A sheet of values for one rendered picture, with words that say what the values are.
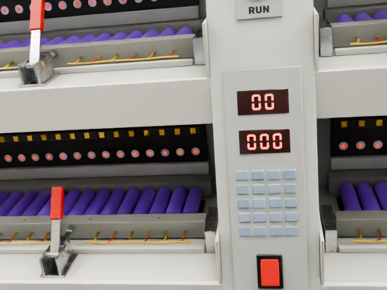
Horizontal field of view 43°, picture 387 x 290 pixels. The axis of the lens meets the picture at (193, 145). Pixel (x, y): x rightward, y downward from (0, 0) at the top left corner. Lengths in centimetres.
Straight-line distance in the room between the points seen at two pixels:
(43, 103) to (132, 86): 9
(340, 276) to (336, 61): 21
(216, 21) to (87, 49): 17
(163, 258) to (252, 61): 23
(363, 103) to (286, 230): 14
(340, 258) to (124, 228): 24
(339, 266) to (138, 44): 31
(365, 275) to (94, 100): 31
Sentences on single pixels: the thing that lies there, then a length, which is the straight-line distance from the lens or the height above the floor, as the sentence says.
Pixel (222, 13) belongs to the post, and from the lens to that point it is 45.
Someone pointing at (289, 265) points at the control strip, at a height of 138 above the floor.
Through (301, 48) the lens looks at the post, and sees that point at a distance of 45.
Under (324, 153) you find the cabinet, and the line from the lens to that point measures 66.
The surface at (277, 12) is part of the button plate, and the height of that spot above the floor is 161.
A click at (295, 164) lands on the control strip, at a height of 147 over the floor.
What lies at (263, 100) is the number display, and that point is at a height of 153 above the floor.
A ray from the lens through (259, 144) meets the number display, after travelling 45.
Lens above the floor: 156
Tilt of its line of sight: 8 degrees down
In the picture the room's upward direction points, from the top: 4 degrees counter-clockwise
